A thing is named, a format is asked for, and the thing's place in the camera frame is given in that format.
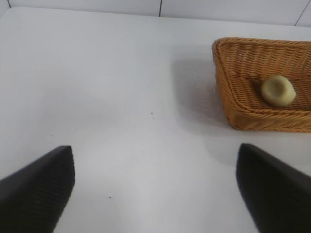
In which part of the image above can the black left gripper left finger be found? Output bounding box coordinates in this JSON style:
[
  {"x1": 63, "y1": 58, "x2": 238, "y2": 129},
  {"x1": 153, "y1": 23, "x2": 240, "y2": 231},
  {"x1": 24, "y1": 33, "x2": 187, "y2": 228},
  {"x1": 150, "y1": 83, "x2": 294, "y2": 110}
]
[{"x1": 0, "y1": 145, "x2": 75, "y2": 233}]

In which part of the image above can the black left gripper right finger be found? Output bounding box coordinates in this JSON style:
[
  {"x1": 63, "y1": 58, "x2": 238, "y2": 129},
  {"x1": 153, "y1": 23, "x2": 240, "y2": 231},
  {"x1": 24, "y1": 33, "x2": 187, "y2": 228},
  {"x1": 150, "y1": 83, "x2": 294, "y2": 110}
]
[{"x1": 236, "y1": 143, "x2": 311, "y2": 233}]

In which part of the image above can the brown woven wicker basket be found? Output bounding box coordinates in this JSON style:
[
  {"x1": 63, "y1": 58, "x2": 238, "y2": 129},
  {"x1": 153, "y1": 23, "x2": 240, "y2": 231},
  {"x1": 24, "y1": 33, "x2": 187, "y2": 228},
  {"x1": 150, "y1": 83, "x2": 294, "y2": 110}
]
[{"x1": 211, "y1": 36, "x2": 311, "y2": 133}]

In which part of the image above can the pale yellow egg yolk pastry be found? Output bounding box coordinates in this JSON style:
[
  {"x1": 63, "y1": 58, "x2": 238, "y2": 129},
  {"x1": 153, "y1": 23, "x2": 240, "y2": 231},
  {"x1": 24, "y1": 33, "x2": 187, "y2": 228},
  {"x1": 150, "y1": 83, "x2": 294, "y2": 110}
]
[{"x1": 260, "y1": 75, "x2": 296, "y2": 107}]

